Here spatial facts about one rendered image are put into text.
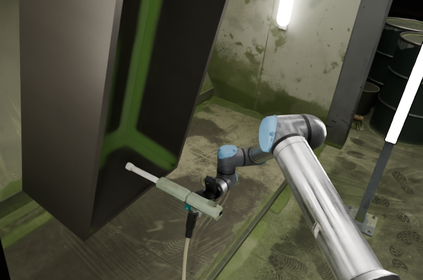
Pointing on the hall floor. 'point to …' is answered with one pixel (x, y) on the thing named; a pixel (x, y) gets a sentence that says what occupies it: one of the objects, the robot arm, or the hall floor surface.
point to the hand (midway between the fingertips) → (192, 207)
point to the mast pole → (374, 180)
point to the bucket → (367, 98)
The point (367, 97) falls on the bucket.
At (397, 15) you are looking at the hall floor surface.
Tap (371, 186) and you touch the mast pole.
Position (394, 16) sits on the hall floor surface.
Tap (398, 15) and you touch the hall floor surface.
